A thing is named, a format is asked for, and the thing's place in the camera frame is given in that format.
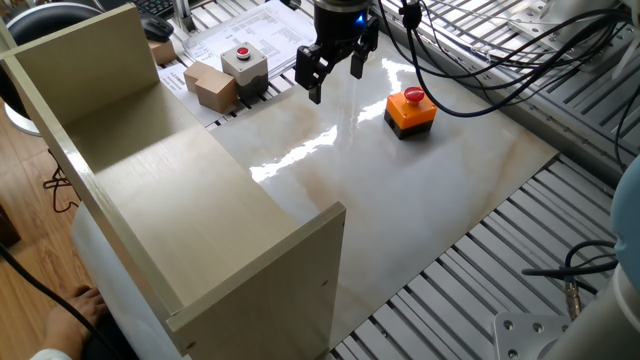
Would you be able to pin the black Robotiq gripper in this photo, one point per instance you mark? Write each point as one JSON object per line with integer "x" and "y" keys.
{"x": 340, "y": 25}

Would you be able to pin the orange emergency stop button box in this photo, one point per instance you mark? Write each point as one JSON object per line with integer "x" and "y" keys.
{"x": 407, "y": 112}

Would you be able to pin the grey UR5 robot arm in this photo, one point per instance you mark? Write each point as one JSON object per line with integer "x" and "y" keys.
{"x": 600, "y": 320}

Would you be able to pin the beige wooden shelf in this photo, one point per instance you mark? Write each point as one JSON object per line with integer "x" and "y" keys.
{"x": 200, "y": 210}

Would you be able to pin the stack of printed paper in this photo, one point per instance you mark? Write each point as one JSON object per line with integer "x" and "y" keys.
{"x": 270, "y": 30}

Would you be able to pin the grey box with red button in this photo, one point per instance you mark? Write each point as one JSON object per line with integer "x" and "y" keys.
{"x": 245, "y": 70}

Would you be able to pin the large plain wooden block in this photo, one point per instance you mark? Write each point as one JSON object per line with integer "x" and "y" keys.
{"x": 215, "y": 92}

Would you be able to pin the small plain wooden block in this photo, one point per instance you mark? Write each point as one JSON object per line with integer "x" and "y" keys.
{"x": 195, "y": 72}

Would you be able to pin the glossy marble pattern board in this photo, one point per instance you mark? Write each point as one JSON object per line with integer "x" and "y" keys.
{"x": 400, "y": 200}

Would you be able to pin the single printed paper sheet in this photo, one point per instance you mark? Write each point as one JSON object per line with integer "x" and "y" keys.
{"x": 175, "y": 82}

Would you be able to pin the black computer mouse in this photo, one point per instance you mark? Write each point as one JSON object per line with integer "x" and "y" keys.
{"x": 157, "y": 28}

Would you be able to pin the black keyboard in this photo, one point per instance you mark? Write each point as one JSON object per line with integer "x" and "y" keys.
{"x": 155, "y": 6}

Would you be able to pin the black office chair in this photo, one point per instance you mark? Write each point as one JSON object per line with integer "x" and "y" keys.
{"x": 45, "y": 20}

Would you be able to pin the black slipper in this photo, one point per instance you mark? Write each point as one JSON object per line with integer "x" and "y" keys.
{"x": 112, "y": 345}

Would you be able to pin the dark brown furniture base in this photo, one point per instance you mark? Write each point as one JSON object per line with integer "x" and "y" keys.
{"x": 7, "y": 230}

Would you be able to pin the bare human foot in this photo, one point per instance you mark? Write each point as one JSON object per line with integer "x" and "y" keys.
{"x": 70, "y": 325}

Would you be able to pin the white garment of person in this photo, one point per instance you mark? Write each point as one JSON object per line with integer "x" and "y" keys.
{"x": 50, "y": 355}

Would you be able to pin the metal stand post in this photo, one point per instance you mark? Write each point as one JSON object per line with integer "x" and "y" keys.
{"x": 184, "y": 15}

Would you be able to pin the aluminium mounting bracket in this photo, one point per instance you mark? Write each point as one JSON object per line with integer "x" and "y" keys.
{"x": 550, "y": 25}

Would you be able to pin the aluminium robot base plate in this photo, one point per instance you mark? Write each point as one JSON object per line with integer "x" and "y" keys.
{"x": 520, "y": 335}

